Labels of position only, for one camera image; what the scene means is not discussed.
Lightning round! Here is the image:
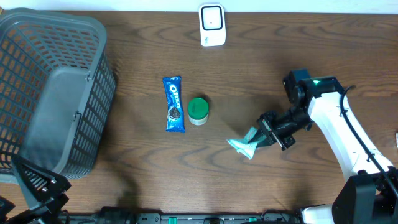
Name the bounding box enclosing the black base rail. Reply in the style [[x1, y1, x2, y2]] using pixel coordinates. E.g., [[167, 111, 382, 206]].
[[60, 207, 303, 224]]

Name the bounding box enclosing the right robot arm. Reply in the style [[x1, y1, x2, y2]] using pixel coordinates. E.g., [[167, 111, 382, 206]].
[[257, 69, 397, 223]]

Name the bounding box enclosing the grey plastic basket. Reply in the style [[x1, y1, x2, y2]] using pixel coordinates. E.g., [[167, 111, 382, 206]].
[[1, 8, 116, 184]]

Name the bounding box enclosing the green lid jar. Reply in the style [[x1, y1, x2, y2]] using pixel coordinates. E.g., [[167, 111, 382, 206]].
[[187, 98, 210, 126]]

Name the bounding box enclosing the blue Oreo cookie pack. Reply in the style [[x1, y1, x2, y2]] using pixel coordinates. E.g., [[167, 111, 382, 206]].
[[162, 76, 185, 133]]

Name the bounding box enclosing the white barcode scanner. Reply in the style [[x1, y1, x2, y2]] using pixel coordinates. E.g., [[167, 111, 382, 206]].
[[198, 3, 226, 47]]

